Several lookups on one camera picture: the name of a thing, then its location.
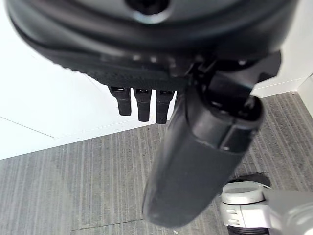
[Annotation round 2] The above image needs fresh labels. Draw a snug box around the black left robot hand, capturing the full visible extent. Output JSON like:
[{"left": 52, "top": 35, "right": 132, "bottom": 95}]
[{"left": 4, "top": 0, "right": 298, "bottom": 229}]

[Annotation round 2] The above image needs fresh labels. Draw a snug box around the white cabinet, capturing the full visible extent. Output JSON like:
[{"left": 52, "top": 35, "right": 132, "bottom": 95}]
[{"left": 0, "top": 0, "right": 177, "bottom": 161}]

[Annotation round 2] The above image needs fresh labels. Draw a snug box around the silver robot leg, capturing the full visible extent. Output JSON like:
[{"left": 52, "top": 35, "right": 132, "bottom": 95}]
[{"left": 219, "top": 182, "right": 313, "bottom": 235}]

